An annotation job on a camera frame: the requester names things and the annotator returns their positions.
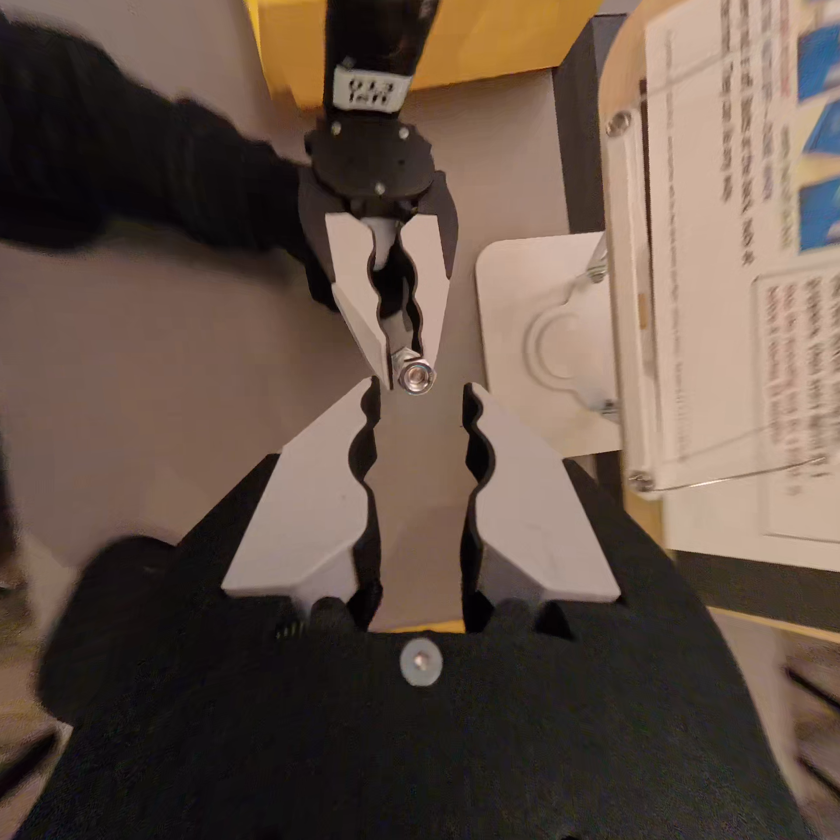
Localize person's left hand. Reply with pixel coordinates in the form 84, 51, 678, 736
164, 98, 317, 265

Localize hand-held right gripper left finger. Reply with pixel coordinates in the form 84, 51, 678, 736
222, 377, 383, 626

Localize thin metal wire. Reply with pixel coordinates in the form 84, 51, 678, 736
617, 52, 731, 127
643, 458, 829, 492

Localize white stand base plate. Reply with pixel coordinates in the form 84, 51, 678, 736
474, 231, 624, 458

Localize yellow plastic bin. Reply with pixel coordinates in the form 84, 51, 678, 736
246, 0, 605, 110

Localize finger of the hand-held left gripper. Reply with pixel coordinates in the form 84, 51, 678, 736
325, 213, 396, 391
395, 213, 454, 376

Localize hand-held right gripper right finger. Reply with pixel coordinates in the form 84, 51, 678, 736
461, 382, 622, 631

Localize wooden stand board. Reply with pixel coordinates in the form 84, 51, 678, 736
598, 0, 840, 645

